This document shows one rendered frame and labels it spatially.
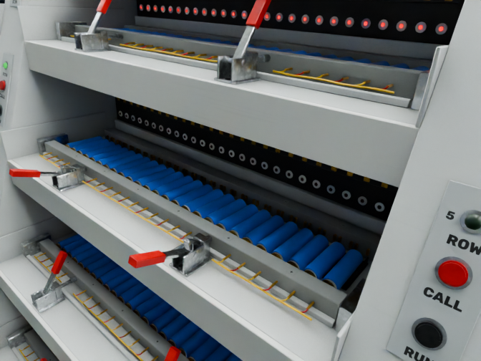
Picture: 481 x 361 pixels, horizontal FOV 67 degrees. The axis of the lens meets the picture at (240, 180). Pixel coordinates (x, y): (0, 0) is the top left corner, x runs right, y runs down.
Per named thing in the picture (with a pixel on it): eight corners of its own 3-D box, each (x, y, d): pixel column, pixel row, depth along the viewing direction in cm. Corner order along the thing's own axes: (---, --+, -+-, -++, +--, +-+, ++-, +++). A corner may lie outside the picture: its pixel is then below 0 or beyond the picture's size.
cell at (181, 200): (213, 197, 52) (179, 214, 48) (204, 193, 53) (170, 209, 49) (213, 186, 52) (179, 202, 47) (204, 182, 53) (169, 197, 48)
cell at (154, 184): (185, 184, 56) (150, 198, 51) (177, 180, 57) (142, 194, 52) (184, 173, 55) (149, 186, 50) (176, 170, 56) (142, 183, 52)
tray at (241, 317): (320, 421, 29) (340, 337, 25) (12, 183, 63) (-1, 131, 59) (401, 291, 43) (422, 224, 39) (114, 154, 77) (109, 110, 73)
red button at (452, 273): (462, 292, 22) (472, 268, 21) (434, 279, 23) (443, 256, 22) (464, 288, 22) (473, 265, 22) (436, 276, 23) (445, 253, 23)
